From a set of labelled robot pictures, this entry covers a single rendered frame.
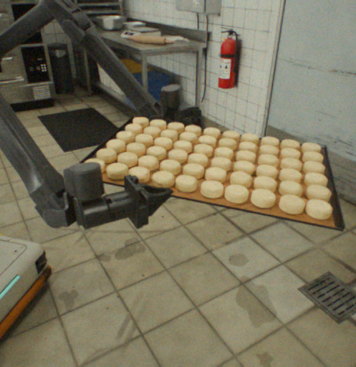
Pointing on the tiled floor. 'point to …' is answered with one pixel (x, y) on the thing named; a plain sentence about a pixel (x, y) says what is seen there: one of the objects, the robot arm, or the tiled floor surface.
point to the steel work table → (196, 39)
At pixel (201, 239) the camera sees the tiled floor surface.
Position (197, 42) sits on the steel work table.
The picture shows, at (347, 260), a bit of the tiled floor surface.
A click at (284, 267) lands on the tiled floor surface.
